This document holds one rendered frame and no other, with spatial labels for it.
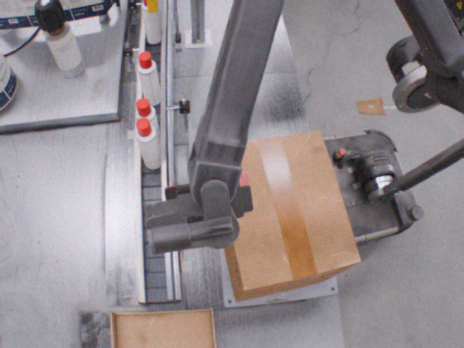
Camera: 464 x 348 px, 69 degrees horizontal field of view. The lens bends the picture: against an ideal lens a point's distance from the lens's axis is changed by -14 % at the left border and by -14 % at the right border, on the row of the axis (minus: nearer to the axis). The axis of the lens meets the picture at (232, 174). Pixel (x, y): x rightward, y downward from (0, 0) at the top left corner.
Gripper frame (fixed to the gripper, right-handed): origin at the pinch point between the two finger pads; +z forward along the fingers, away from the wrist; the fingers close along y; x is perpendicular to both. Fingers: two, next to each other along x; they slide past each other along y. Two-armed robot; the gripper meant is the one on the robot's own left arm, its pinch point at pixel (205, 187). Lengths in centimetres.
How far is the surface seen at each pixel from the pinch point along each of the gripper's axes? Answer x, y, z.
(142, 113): -12.9, 10.9, 24.5
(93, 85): -22, 28, 55
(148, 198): 9.7, 14.0, 29.7
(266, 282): 18.0, -7.6, -7.6
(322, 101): 9, -82, 146
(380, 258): 84, -85, 85
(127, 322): 36.5, 25.8, 13.5
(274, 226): 10.0, -11.7, -1.0
